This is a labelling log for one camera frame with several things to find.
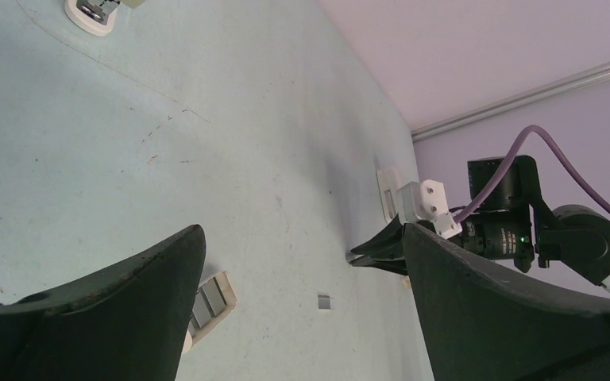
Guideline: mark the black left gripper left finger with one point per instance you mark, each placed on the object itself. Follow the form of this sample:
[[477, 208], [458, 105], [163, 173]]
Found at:
[[126, 321]]

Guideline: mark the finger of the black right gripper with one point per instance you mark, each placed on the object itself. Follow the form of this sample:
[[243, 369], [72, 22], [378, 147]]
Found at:
[[394, 266], [386, 243]]

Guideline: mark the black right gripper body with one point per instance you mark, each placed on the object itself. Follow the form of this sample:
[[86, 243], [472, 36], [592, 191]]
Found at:
[[502, 227]]

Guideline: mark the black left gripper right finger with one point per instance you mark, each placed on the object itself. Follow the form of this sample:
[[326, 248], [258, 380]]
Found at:
[[484, 321]]

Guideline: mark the white stapler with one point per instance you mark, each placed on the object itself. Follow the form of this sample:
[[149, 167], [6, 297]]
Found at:
[[389, 184]]

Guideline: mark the staple box tray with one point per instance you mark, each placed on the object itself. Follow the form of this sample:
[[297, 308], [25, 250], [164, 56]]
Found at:
[[215, 299]]

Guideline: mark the beige stapler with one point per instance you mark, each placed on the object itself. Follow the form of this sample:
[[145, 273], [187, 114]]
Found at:
[[96, 17]]

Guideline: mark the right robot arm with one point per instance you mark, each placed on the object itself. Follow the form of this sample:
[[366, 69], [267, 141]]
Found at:
[[580, 239]]

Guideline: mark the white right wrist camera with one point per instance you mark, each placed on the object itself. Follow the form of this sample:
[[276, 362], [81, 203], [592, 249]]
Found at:
[[426, 201]]

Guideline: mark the aluminium frame rail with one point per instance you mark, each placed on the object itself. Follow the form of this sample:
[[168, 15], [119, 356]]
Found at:
[[580, 80]]

